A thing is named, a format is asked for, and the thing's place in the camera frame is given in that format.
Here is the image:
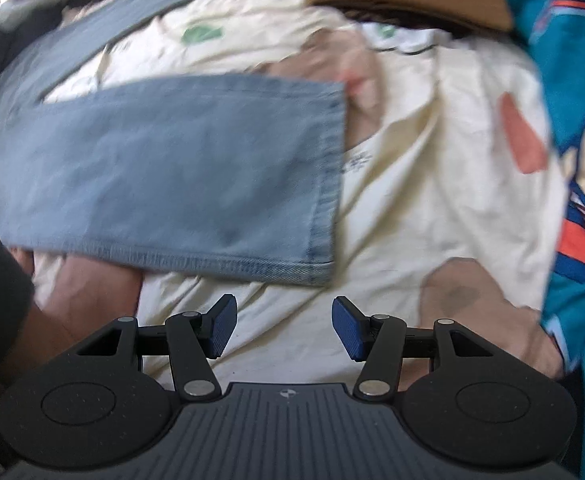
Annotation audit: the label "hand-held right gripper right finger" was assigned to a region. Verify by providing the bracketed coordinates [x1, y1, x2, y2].
[331, 296, 494, 404]

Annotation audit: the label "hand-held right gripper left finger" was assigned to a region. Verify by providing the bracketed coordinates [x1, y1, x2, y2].
[75, 293, 238, 404]

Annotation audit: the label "light blue denim jeans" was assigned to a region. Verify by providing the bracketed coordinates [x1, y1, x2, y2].
[0, 0, 349, 289]

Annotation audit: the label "cream printed blanket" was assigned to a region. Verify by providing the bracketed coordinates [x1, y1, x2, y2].
[2, 0, 576, 402]

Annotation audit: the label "teal printed cloth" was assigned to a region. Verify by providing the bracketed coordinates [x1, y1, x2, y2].
[487, 0, 585, 480]

